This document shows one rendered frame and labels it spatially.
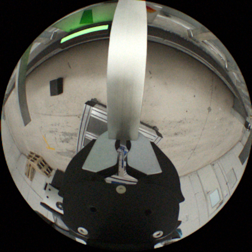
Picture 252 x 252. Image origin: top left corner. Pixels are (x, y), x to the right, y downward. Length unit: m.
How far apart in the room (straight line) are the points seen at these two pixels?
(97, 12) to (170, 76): 0.95
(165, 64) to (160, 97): 0.39
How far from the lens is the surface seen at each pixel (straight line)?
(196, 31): 0.34
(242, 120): 2.53
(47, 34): 0.40
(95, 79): 0.99
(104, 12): 0.27
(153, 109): 1.04
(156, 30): 0.32
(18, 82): 0.25
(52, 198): 0.36
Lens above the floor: 0.93
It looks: 59 degrees down
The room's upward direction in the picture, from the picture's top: 180 degrees clockwise
